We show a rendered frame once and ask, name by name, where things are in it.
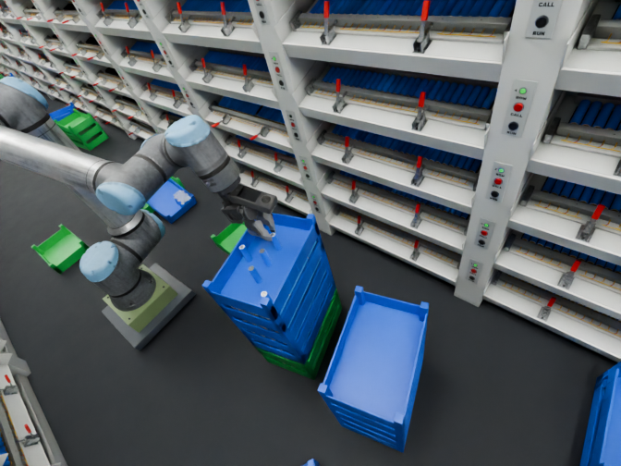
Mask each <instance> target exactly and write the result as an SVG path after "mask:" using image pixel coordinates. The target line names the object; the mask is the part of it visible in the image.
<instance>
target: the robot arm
mask: <svg viewBox="0 0 621 466"><path fill-rule="evenodd" d="M48 106H49V105H48V103H47V101H46V100H45V98H44V97H43V96H42V95H41V94H40V93H39V92H38V91H36V90H35V89H34V88H33V87H31V86H30V85H29V84H28V83H27V82H25V81H23V80H20V79H17V78H14V77H5V78H2V79H0V159H1V160H3V161H6V162H9V163H10V164H13V165H16V166H20V167H23V168H26V169H28V170H30V171H33V172H36V173H38V174H41V175H44V176H46V177H49V178H53V179H55V180H58V181H61V182H63V183H65V184H66V185H67V186H68V187H69V188H70V189H72V190H73V191H74V192H75V193H76V194H77V195H78V196H79V197H80V198H81V199H82V200H83V201H84V202H85V203H86V204H87V205H88V206H89V207H90V208H91V209H92V210H93V211H94V212H95V213H96V214H97V215H98V216H100V217H101V218H102V219H103V221H104V222H105V223H106V224H107V225H108V228H107V230H108V233H109V234H110V235H111V236H112V238H111V239H110V240H109V241H103V242H98V243H95V244H94V245H92V246H91V247H90V248H89V249H88V250H86V253H84V254H83V255H82V257H81V259H80V262H79V268H80V271H81V273H82V274H83V275H85V276H86V277H87V279H89V280H90V281H91V282H92V283H93V284H95V285H96V286H97V287H98V288H100V289H101V290H102V291H104V292H105V293H106V294H108V295H109V298H110V300H111V302H112V304H113V305H114V306H115V307H116V308H117V309H118V310H120V311H123V312H129V311H133V310H136V309H138V308H139V307H141V306H142V305H144V304H145V303H146V302H147V301H148V300H149V299H150V298H151V297H152V295H153V293H154V291H155V288H156V282H155V279H154V277H153V276H152V275H151V274H150V273H148V272H146V271H143V270H140V269H139V268H138V266H139V265H140V264H141V263H142V262H143V260H144V259H145V258H146V257H147V256H148V254H149V253H150V252H151V251H152V250H153V248H154V247H155V246H156V245H157V244H158V242H159V241H161V239H162V237H163V236H164V233H165V227H164V225H163V223H162V221H161V220H160V219H159V218H158V217H157V216H156V215H154V214H153V213H150V212H149V211H147V210H144V209H141V208H143V207H144V205H145V204H146V202H147V201H148V200H150V198H151V197H152V196H153V195H154V193H155V192H156V191H158V190H159V189H160V188H161V187H162V186H163V185H164V184H165V183H166V181H167V180H168V179H170V178H171V177H172V176H173V175H174V174H175V173H176V171H177V170H178V169H179V168H182V167H188V166H189V167H190V168H191V169H192V170H193V171H194V173H195V174H196V175H197V176H198V177H199V178H200V179H201V181H202V182H203V183H204V184H205V185H206V187H207V188H208V189H209V190H210V191H212V192H213V193H217V194H218V195H219V196H220V197H221V198H222V199H223V200H224V201H223V202H224V203H223V202H222V203H223V206H224V207H223V208H222V209H221V211H222V212H223V214H224V215H225V216H226V217H227V218H228V220H229V221H230V222H231V223H232V224H235V223H238V224H243V222H244V224H245V227H246V228H247V229H248V232H249V234H251V235H252V236H256V237H260V238H262V239H265V240H269V241H272V240H273V239H272V235H270V234H269V233H268V230H266V229H265V228H264V227H263V224H265V225H266V226H268V227H269V228H270V231H271V232H272V233H275V234H276V232H275V226H274V219H273V214H272V210H273V209H274V208H275V206H276V205H277V203H278V200H277V196H275V195H273V194H270V193H267V192H264V191H261V190H256V189H254V188H251V187H247V186H244V185H241V184H239V183H240V181H241V177H240V176H239V173H240V170H239V168H238V167H237V165H236V164H235V162H234V161H233V160H232V158H231V157H230V156H229V155H228V153H227V152H226V151H225V149H224V148H223V146H222V145H221V143H220V142H219V141H218V140H217V139H216V138H215V136H214V135H213V133H212V132H211V130H210V128H209V126H208V125H207V124H206V123H205V122H204V121H203V120H202V119H201V117H199V116H196V115H191V116H186V117H185V118H181V119H179V120H178V121H177V122H175V123H174V124H172V125H171V126H170V127H169V128H168V129H167V130H166V132H165V133H161V134H155V135H152V136H151V137H149V138H148V139H147V140H146V141H144V143H143V144H142V145H141V147H140V150H139V151H138V152H137V153H136V154H134V155H133V156H132V157H131V158H130V159H129V160H128V161H127V162H125V163H124V164H123V165H122V164H119V163H116V162H112V161H107V160H104V159H102V158H99V157H96V156H93V155H90V154H87V153H83V152H82V151H81V150H80V149H79V148H78V147H77V146H76V145H75V144H74V143H73V141H72V140H71V139H70V138H69V137H68V136H67V135H66V134H65V132H64V131H63V130H62V129H61V128H59V127H58V126H57V125H56V123H55V122H54V121H53V120H52V119H51V116H50V115H49V114H48V113H47V112H46V111H45V110H47V109H48ZM226 205H227V206H226ZM227 215H228V216H229V217H228V216H227ZM255 220H256V221H255Z"/></svg>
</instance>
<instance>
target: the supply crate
mask: <svg viewBox="0 0 621 466"><path fill-rule="evenodd" d="M272 214H273V219H274V226H275V232H276V236H277V238H278V240H279V242H280V244H281V247H282V249H281V250H280V251H277V250H276V248H275V246H274V244H273V242H272V241H269V240H265V239H262V238H260V237H256V236H252V235H251V234H249V232H248V229H246V231H245V232H244V234H243V235H242V237H241V238H240V240H239V241H238V243H237V245H236V246H235V248H234V249H233V250H232V251H231V253H230V254H229V256H228V257H227V259H226V260H225V262H224V264H223V265H222V267H221V268H220V270H219V271H218V273H217V274H216V276H215V277H214V279H213V281H209V280H205V281H204V283H203V284H202V286H203V287H204V289H205V290H206V291H207V292H208V293H209V295H210V296H211V297H212V298H213V299H214V300H215V301H218V302H221V303H223V304H226V305H229V306H232V307H235V308H238V309H240V310H244V311H247V312H250V313H255V314H258V315H260V316H263V317H266V318H269V319H272V320H275V321H276V319H277V317H278V315H279V313H280V312H281V310H282V308H283V306H284V304H285V302H286V299H287V297H288V295H289V293H290V291H291V289H292V288H293V286H294V284H295V282H296V280H297V278H298V275H299V273H300V271H301V269H302V267H303V265H304V264H305V262H306V260H307V258H308V256H309V254H310V252H311V249H312V247H313V245H314V243H315V241H316V239H317V238H318V236H319V234H320V230H319V228H318V225H317V221H316V218H315V215H312V214H308V215H307V217H306V218H301V217H295V216H290V215H280V214H274V213H272ZM240 245H245V246H246V248H247V250H248V251H249V253H250V256H251V257H252V261H251V262H249V263H248V262H247V261H246V259H245V257H244V256H243V254H242V252H241V251H240V249H239V246H240ZM260 249H265V250H266V252H267V254H268V256H269V258H270V260H271V262H272V265H271V266H266V264H265V262H264V260H263V259H262V257H261V255H260V253H259V250H260ZM252 265H253V266H254V267H255V268H256V270H257V272H258V273H259V275H260V277H261V279H262V282H261V283H260V284H257V283H256V282H255V280H254V278H253V277H252V275H251V274H250V271H249V270H248V269H249V267H250V266H252ZM263 291H267V292H268V294H269V296H270V297H271V299H272V300H273V302H272V301H271V300H270V299H268V298H265V297H263V298H262V296H261V293H262V292H263Z"/></svg>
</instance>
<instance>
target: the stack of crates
mask: <svg viewBox="0 0 621 466"><path fill-rule="evenodd" d="M428 311H429V303H428V302H424V301H422V302H421V304H420V305H417V304H413V303H409V302H405V301H401V300H395V299H391V298H387V297H384V296H380V295H376V294H372V293H369V292H365V291H363V287H360V286H356V288H355V297H354V300H353V302H352V304H351V307H350V310H349V312H348V315H347V319H346V321H345V324H344V327H343V329H342V332H341V335H340V338H339V339H338V342H337V345H336V347H335V352H334V355H333V357H332V360H331V362H330V364H329V367H328V370H327V373H326V375H325V378H324V380H323V382H322V383H320V385H319V387H318V392H319V393H320V395H321V396H322V398H323V400H324V401H325V403H326V404H327V406H328V407H329V408H330V410H331V412H332V413H333V414H334V416H335V418H336V419H337V420H338V421H339V423H340V424H341V426H343V427H345V428H346V429H349V430H351V431H353V432H355V433H358V434H360V435H364V436H366V437H368V438H370V439H372V440H374V441H376V442H379V443H381V444H383V445H386V446H388V447H390V448H393V449H395V450H397V451H400V452H402V453H404V448H405V445H406V440H407V435H408V428H409V423H410V419H411V413H412V410H413V405H414V401H415V396H416V392H417V387H418V382H419V378H420V370H421V366H422V362H423V355H424V346H425V338H426V329H427V320H428Z"/></svg>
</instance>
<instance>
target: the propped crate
mask: <svg viewBox="0 0 621 466"><path fill-rule="evenodd" d="M179 190H181V191H182V190H183V191H184V192H185V193H187V194H188V195H189V197H190V198H191V199H192V200H191V201H189V202H188V203H187V204H185V205H184V206H183V207H182V208H181V207H180V205H179V204H177V202H176V201H175V199H174V194H176V192H178V191H179ZM146 203H147V204H148V205H149V206H151V208H152V209H153V210H154V211H156V212H157V213H158V214H159V215H161V216H162V217H163V218H164V219H165V220H166V221H168V222H169V223H170V224H172V223H174V222H175V221H176V220H177V219H178V218H179V217H180V216H182V215H183V214H184V213H185V212H186V211H187V210H189V209H190V208H191V207H192V206H194V205H195V204H196V203H197V201H196V199H195V197H194V195H193V194H192V193H191V194H190V193H189V192H187V191H186V190H184V189H183V188H182V187H181V186H179V185H178V184H177V183H175V181H174V180H173V179H171V178H170V179H168V180H167V181H166V183H165V184H164V185H163V186H162V187H161V188H160V189H159V190H158V191H156V192H155V193H154V195H153V196H152V197H151V198H150V200H148V201H147V202H146Z"/></svg>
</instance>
